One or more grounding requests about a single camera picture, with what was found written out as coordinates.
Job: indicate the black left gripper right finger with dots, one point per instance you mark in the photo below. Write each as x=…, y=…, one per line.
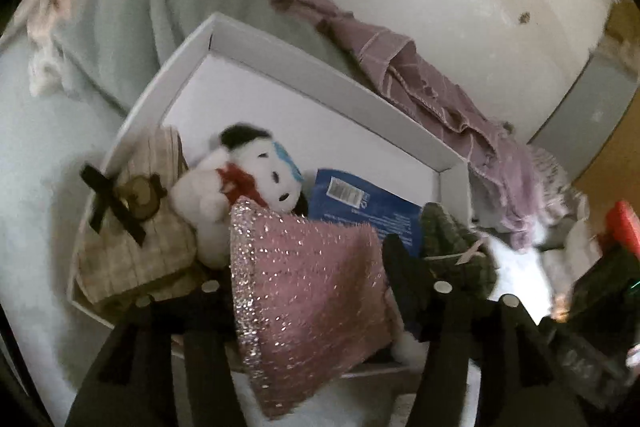
x=520, y=382

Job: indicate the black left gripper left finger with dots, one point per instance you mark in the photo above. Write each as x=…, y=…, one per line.
x=130, y=383

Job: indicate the green plaid cloth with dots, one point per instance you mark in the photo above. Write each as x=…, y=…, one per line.
x=455, y=254

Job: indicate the pink glitter pouch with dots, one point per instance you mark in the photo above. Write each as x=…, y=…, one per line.
x=310, y=302

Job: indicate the red pillow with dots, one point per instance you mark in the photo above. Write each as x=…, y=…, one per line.
x=622, y=228

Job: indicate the beige plaid bear bag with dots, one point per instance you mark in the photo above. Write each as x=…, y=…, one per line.
x=133, y=243

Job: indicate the floral white quilt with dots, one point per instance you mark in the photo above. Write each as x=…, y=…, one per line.
x=563, y=247

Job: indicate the mauve checked cloth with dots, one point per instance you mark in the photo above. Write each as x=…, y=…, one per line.
x=397, y=72

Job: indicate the grey cabinet panel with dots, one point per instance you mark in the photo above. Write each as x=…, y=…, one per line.
x=588, y=114

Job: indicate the blue flat packet in box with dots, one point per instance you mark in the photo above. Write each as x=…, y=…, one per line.
x=340, y=197

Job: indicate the white plush toy dog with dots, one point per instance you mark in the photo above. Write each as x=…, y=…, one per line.
x=247, y=163

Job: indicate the white cardboard box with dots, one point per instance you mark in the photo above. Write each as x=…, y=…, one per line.
x=228, y=73

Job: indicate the pale green blanket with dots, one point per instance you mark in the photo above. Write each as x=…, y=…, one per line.
x=115, y=47

